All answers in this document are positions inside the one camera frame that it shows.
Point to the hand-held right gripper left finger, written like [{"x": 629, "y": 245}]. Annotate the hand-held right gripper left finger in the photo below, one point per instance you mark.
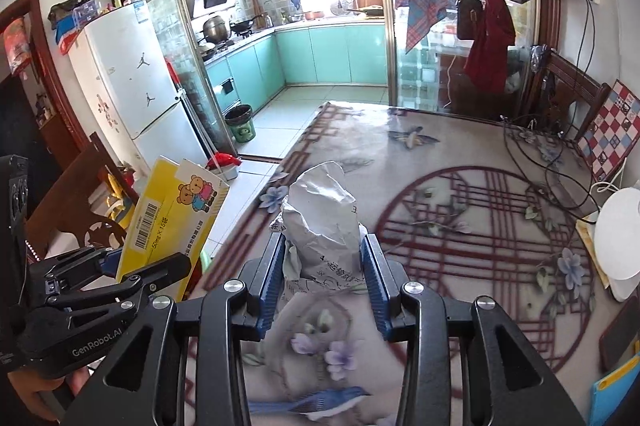
[{"x": 272, "y": 281}]

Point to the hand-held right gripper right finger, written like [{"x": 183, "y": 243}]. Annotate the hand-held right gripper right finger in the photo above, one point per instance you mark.
[{"x": 375, "y": 286}]

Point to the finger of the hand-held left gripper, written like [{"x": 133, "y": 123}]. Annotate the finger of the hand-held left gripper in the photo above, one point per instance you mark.
[
  {"x": 107, "y": 263},
  {"x": 160, "y": 271}
]

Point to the red bucket green rim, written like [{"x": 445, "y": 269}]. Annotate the red bucket green rim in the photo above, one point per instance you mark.
[{"x": 205, "y": 263}]

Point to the yellow cardboard box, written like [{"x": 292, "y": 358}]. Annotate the yellow cardboard box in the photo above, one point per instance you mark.
[{"x": 170, "y": 216}]

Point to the white paper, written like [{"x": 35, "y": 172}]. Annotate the white paper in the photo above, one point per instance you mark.
[{"x": 320, "y": 216}]

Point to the brown shoulder bag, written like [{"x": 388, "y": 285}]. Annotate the brown shoulder bag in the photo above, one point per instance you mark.
[{"x": 470, "y": 19}]

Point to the green kitchen trash bin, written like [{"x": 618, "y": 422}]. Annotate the green kitchen trash bin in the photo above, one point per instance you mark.
[{"x": 241, "y": 124}]

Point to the person's left hand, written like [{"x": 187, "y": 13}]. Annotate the person's left hand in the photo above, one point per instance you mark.
[{"x": 35, "y": 395}]

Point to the yellow toy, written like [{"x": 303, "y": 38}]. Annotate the yellow toy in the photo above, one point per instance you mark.
[{"x": 119, "y": 198}]

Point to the carved wooden chair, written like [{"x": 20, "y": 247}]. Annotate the carved wooden chair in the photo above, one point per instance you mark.
[{"x": 75, "y": 191}]

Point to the floral printed tablecloth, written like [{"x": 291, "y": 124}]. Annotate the floral printed tablecloth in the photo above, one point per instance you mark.
[{"x": 475, "y": 216}]

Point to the red and white floor mop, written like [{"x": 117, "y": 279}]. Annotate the red and white floor mop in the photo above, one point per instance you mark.
[{"x": 222, "y": 162}]

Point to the white refrigerator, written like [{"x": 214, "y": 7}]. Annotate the white refrigerator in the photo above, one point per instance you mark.
[{"x": 135, "y": 81}]

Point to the teal kitchen cabinets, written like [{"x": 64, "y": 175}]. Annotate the teal kitchen cabinets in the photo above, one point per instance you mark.
[{"x": 330, "y": 54}]

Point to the red hanging decoration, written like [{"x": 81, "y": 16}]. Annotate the red hanging decoration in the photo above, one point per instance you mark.
[{"x": 16, "y": 44}]

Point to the steel cooking pot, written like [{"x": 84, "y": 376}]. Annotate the steel cooking pot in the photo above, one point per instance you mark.
[{"x": 216, "y": 29}]

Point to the white round desk lamp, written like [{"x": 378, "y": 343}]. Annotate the white round desk lamp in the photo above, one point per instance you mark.
[{"x": 622, "y": 236}]

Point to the dark red phone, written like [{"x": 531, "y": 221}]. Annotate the dark red phone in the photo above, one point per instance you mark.
[{"x": 622, "y": 338}]

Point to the dark green cloth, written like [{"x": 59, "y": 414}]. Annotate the dark green cloth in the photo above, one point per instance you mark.
[{"x": 70, "y": 10}]

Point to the black wok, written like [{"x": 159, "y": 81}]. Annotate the black wok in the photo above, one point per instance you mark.
[{"x": 245, "y": 25}]

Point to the blue folder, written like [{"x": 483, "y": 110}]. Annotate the blue folder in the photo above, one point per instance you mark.
[{"x": 612, "y": 398}]

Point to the dark red hanging garment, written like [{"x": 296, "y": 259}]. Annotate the dark red hanging garment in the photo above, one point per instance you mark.
[{"x": 492, "y": 41}]

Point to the dark wooden chair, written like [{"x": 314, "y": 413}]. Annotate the dark wooden chair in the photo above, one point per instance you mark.
[{"x": 565, "y": 91}]

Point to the frying pan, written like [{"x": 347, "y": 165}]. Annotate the frying pan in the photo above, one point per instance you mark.
[{"x": 367, "y": 11}]

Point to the checkered chair cushion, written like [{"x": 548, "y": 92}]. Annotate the checkered chair cushion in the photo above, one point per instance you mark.
[{"x": 612, "y": 126}]

